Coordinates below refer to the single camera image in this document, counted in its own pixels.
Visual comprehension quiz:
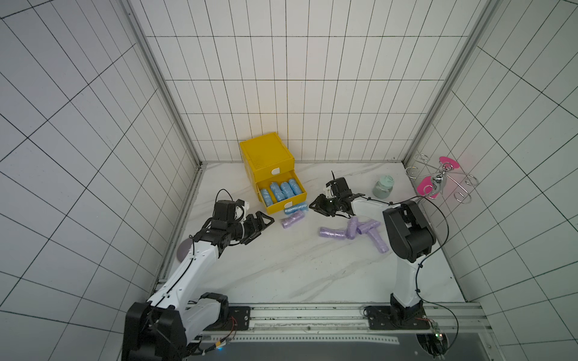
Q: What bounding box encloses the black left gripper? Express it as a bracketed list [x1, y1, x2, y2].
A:
[228, 211, 275, 245]

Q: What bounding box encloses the blue bag roll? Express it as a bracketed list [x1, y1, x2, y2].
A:
[288, 178, 303, 196]
[269, 182, 286, 202]
[280, 182, 295, 199]
[284, 202, 309, 214]
[260, 188, 274, 207]

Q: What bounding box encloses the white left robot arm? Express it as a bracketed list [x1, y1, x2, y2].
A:
[120, 199, 275, 360]

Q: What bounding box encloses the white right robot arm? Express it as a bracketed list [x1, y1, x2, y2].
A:
[309, 193, 437, 323]

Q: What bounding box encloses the purple bag roll upright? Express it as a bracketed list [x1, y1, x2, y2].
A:
[346, 217, 359, 240]

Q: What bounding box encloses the purple bag roll short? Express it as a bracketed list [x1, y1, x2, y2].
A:
[357, 220, 381, 235]

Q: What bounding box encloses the pale green jar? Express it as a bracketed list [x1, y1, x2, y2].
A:
[373, 175, 394, 199]

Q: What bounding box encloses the lavender bowl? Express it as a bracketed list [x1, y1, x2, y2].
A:
[176, 238, 193, 263]

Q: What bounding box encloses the pink metal cup rack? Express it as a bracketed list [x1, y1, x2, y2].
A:
[405, 153, 479, 204]

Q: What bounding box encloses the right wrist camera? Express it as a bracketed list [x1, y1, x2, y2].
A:
[325, 177, 352, 198]

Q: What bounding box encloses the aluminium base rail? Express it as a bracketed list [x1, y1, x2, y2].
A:
[128, 303, 493, 346]

